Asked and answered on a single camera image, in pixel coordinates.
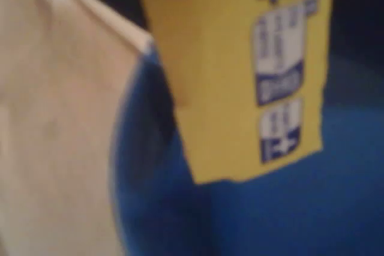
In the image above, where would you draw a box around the white wrinkled table cloth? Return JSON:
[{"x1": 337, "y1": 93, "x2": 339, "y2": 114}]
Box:
[{"x1": 0, "y1": 0, "x2": 155, "y2": 256}]

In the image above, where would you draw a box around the yellow cardboard box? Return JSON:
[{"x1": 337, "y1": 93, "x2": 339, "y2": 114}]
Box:
[{"x1": 133, "y1": 0, "x2": 336, "y2": 184}]

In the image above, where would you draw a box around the blue round plastic bowl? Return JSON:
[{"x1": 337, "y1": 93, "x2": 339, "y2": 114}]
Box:
[{"x1": 112, "y1": 40, "x2": 384, "y2": 256}]

